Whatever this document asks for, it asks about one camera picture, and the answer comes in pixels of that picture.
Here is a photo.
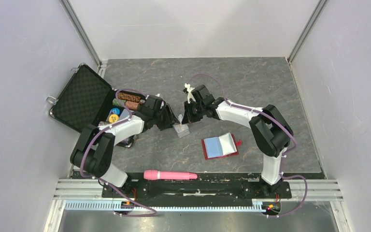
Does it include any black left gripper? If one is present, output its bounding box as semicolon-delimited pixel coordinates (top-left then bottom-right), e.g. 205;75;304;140
153;103;180;131

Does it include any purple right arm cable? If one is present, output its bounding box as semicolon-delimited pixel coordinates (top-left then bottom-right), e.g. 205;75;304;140
187;72;308;218

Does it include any brown poker chip stack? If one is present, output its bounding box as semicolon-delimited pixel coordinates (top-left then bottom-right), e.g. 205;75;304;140
117;92;142;103

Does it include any clear plastic card box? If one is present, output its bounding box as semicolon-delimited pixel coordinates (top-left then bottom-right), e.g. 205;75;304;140
173;114;190;138

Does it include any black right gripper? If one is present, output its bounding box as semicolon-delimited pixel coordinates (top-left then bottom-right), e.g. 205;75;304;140
183;100;205;124

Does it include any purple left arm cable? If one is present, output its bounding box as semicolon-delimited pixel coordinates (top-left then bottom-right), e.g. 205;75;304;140
79;88;158;218

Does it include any left aluminium frame post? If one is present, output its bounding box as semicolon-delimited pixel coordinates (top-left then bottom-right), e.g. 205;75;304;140
60;0;102;68

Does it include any right aluminium frame post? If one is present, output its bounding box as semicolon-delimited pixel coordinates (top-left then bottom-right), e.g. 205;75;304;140
286;0;328;66

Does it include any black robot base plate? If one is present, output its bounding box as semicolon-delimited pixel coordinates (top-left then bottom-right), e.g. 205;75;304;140
120;173;292;207

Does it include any yellow poker chip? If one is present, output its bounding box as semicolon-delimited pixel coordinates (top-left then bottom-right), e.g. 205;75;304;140
108;114;119;123

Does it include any pink cylindrical wand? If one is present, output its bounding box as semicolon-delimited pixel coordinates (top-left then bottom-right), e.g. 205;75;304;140
143;170;198;180

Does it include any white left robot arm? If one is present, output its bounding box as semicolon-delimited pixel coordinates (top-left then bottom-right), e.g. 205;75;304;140
70;95;179;197

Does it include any red leather card holder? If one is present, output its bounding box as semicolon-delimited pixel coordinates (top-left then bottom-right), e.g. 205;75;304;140
201;132;242;160

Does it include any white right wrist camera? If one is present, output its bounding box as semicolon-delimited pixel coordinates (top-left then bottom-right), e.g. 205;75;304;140
183;83;196;104

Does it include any aluminium frame post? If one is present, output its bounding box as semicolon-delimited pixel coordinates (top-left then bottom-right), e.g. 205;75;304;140
60;0;102;68
286;0;328;66

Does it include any blue poker chip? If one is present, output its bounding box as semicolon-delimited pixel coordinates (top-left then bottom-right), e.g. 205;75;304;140
109;108;120;115

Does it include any black poker chip case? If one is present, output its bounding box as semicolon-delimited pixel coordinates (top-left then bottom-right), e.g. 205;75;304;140
46;63;148;148

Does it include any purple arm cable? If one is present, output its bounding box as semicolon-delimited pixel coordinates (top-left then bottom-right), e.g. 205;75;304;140
79;88;158;218
187;72;308;218

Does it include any toothed aluminium rail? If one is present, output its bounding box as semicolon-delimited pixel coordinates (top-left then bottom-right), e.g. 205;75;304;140
64;200;276;213

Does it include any blue playing card deck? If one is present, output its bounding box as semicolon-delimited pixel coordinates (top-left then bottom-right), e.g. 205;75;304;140
119;109;133;120

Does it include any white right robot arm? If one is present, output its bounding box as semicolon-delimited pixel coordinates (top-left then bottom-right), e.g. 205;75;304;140
182;84;297;197

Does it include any purple poker chip stack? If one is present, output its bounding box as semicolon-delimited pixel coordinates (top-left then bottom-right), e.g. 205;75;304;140
98;121;111;127

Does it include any green and brown chip stack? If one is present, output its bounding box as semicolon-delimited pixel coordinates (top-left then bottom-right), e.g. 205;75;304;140
112;99;140;111

